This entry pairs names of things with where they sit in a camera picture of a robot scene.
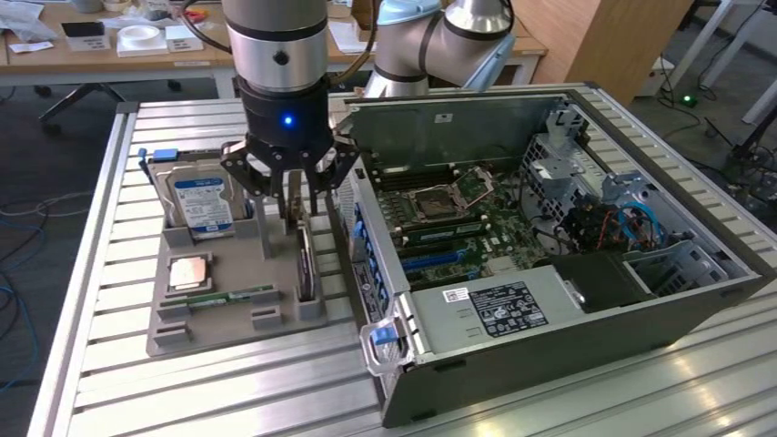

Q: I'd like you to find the grey floor cable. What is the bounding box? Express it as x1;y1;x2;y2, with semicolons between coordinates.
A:
0;190;91;219

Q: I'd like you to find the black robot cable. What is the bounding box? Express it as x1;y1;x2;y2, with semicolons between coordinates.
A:
179;0;237;55
331;0;385;90

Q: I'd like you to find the blue wire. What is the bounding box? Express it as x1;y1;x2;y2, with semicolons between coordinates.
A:
618;199;663;250

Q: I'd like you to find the green motherboard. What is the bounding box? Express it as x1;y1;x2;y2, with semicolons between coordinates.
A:
357;154;557;292

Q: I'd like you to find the silver drive cage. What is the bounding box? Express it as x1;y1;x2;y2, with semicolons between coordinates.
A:
522;97;611;218

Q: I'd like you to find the red wire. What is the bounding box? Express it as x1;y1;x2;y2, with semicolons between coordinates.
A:
591;207;611;251

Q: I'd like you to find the small cardboard box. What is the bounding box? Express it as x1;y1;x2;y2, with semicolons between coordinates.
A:
350;0;381;29

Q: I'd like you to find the black RAM slot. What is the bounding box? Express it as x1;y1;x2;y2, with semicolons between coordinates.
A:
374;164;454;178
375;171;455;184
379;178;457;191

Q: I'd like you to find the crumpled clear plastic bag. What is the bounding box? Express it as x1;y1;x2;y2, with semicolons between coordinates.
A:
0;0;59;42

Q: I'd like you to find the CPU socket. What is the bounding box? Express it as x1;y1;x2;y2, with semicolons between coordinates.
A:
405;185;470;219

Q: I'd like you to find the white table frame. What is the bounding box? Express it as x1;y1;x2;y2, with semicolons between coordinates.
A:
666;0;777;124

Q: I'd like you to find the wooden desk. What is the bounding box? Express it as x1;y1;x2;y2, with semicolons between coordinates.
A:
0;0;551;87

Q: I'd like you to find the white paper stack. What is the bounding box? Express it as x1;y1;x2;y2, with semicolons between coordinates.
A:
326;20;378;56

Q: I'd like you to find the blue floor cable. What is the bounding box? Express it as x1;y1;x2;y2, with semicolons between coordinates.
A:
0;218;47;388

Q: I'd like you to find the black tripod stand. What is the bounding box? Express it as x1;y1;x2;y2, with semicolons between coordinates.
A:
720;86;777;183

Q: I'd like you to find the copper-toned CPU chip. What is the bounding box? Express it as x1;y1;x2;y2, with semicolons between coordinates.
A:
167;257;211;290

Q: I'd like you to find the open grey PC case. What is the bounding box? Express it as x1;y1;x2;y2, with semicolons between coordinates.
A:
319;88;763;430

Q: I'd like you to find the green RAM stick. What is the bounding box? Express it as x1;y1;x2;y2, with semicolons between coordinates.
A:
402;221;487;243
159;285;274;307

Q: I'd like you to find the silver disk bay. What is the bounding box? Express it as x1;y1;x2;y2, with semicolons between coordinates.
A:
622;239;730;298

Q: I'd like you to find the blue expansion slot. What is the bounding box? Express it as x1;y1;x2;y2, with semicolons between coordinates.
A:
398;248;466;274

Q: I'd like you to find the grey plastic parts rack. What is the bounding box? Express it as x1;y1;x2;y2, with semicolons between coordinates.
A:
143;193;333;359

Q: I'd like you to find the hard disk in blue carrier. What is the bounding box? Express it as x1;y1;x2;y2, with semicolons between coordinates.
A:
137;146;253;238

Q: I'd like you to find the graphics card with black fan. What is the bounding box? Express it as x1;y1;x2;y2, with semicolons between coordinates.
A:
282;168;321;305

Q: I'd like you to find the grey power supply unit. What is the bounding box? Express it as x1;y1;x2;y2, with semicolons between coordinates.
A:
399;266;593;357

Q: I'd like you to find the black chair base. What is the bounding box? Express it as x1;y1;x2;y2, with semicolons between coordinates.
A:
34;79;183;133

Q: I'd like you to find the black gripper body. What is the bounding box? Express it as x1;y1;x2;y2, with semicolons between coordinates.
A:
234;75;335;172

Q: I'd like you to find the white box with black top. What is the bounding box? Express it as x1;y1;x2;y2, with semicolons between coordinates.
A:
59;20;111;52

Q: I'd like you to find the white square base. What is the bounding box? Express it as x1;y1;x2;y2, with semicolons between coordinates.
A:
114;36;170;59

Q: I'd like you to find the white labelled box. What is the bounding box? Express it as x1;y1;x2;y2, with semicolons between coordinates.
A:
162;25;205;54

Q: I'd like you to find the metal socket cover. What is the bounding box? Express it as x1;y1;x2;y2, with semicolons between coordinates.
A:
451;166;497;213

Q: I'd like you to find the wooden cabinet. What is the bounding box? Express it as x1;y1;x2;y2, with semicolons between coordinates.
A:
533;0;697;104

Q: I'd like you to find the white box with red button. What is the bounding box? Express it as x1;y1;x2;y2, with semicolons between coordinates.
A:
646;56;675;99

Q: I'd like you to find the blue case release latch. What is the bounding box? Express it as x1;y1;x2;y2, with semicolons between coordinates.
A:
367;327;397;361

